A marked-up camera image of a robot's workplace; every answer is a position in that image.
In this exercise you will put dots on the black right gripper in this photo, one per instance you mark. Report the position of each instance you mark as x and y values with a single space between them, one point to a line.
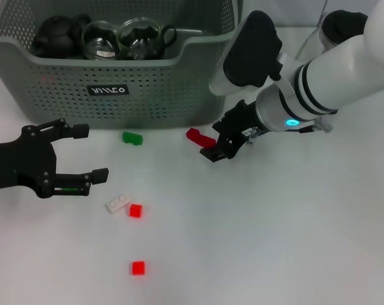
239 127

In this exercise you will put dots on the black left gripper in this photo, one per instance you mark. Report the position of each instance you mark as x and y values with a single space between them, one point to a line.
20 162

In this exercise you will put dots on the dark red curved brick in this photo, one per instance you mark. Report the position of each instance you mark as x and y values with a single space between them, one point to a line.
198 136

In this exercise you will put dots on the glass teacup with black sleeve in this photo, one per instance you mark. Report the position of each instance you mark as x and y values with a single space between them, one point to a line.
142 38
100 41

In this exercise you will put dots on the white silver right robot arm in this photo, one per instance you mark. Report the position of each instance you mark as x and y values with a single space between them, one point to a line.
338 73

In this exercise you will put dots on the grey perforated storage bin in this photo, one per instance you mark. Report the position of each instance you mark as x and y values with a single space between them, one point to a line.
115 95

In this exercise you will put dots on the right gripper silver metal fitting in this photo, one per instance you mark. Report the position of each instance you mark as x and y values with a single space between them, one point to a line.
251 135

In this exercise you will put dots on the green toy brick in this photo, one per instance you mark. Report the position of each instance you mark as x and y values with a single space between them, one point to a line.
133 138
69 189

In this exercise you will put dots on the white two-stud brick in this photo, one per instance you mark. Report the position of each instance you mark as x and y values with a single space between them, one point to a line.
117 204

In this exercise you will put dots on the small red cube brick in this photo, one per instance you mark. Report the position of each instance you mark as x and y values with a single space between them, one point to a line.
135 210
138 267

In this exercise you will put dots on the dark clay teapot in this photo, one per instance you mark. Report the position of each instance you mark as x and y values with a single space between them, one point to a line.
57 35

